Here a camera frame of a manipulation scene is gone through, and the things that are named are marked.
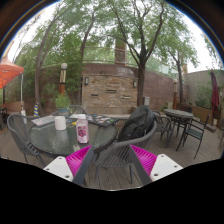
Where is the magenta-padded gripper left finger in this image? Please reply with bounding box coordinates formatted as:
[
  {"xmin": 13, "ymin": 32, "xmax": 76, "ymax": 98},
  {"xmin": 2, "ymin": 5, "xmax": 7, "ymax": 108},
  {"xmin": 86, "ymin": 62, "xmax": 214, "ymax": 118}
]
[{"xmin": 43, "ymin": 145, "xmax": 96, "ymax": 187}]

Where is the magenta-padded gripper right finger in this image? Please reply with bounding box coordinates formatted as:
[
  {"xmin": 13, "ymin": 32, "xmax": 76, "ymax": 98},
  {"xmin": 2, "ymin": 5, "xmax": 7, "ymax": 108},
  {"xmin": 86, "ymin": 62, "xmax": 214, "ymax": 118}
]
[{"xmin": 128, "ymin": 144, "xmax": 184, "ymax": 186}]

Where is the pink juice bottle white cap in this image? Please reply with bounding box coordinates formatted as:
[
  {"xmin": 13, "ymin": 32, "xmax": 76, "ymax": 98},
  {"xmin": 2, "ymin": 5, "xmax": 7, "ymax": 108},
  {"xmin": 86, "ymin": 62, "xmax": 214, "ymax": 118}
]
[{"xmin": 75, "ymin": 113, "xmax": 90, "ymax": 145}]

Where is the white cup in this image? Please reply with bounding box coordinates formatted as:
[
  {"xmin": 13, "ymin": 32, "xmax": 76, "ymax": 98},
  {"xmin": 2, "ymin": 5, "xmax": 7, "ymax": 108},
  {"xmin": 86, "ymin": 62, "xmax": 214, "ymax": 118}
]
[{"xmin": 54, "ymin": 115, "xmax": 67, "ymax": 131}]

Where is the black metal patio chair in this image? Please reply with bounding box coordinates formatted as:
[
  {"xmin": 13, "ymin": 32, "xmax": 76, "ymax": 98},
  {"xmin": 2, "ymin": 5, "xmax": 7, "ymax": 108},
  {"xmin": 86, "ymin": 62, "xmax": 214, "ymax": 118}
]
[{"xmin": 175, "ymin": 113, "xmax": 212, "ymax": 159}]

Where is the grey laptop with stickers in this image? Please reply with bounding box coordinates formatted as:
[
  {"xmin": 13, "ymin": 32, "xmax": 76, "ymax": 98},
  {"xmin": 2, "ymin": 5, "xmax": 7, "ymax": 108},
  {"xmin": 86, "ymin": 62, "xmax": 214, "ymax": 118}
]
[{"xmin": 30, "ymin": 115, "xmax": 56, "ymax": 128}]

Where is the black jacket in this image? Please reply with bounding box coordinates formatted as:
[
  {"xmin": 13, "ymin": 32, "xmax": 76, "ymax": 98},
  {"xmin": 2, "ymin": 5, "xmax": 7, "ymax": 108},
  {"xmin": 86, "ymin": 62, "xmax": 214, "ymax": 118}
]
[{"xmin": 117, "ymin": 105, "xmax": 155, "ymax": 143}]

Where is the white printed paper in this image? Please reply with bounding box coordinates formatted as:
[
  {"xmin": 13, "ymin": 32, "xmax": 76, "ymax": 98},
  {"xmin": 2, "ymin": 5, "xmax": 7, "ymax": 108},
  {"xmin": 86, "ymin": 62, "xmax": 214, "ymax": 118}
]
[{"xmin": 68, "ymin": 113, "xmax": 88, "ymax": 120}]

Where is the round grey patio table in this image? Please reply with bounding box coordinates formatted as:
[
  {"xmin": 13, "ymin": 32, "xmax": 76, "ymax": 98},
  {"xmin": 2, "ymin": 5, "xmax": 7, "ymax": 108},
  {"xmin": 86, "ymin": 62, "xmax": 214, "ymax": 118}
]
[{"xmin": 163, "ymin": 108, "xmax": 194, "ymax": 153}]

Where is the blue yellow striped cone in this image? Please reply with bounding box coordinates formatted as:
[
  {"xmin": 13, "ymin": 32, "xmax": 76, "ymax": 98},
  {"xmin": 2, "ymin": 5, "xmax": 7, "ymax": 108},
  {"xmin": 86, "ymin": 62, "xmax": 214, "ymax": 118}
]
[{"xmin": 33, "ymin": 101, "xmax": 40, "ymax": 118}]

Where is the green leafy tree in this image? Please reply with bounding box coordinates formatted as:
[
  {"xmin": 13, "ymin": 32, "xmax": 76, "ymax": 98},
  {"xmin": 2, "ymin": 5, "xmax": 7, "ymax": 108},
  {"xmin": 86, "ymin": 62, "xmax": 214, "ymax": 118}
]
[
  {"xmin": 13, "ymin": 0, "xmax": 101, "ymax": 116},
  {"xmin": 159, "ymin": 19, "xmax": 201, "ymax": 104},
  {"xmin": 99, "ymin": 0, "xmax": 174, "ymax": 108}
]

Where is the closed maroon patio umbrella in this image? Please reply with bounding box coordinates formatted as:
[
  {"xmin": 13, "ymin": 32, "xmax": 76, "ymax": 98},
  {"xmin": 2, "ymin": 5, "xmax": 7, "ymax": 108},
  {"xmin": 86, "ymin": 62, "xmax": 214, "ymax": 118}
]
[{"xmin": 209, "ymin": 68, "xmax": 221, "ymax": 126}]

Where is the orange patio umbrella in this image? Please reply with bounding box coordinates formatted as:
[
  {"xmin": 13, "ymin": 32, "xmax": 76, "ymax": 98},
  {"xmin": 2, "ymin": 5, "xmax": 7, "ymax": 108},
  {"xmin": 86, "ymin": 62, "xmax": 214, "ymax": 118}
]
[{"xmin": 0, "ymin": 54, "xmax": 26, "ymax": 116}]

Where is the globe lamp post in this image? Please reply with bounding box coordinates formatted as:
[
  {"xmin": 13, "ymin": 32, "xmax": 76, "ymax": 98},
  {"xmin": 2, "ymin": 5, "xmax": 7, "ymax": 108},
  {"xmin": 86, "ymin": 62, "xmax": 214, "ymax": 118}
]
[{"xmin": 59, "ymin": 62, "xmax": 69, "ymax": 96}]

